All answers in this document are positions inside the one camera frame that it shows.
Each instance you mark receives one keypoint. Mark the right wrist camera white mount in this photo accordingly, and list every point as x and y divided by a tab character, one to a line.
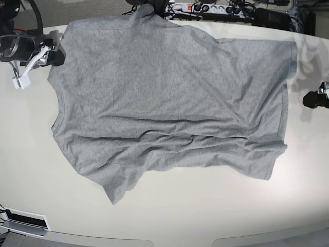
23	81

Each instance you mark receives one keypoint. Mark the white power strip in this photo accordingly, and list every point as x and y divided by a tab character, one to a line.
242	9

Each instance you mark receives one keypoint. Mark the black power adapter box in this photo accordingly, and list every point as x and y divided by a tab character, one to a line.
271	19

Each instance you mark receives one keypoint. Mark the grey t-shirt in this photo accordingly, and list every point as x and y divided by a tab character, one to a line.
138	93

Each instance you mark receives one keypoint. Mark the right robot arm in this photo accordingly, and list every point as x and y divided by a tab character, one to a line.
9	11

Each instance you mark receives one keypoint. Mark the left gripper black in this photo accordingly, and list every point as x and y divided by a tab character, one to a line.
316	99

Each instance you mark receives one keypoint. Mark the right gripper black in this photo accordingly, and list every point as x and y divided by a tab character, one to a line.
23	48

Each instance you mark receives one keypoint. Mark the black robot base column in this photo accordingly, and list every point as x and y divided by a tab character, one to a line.
159	6

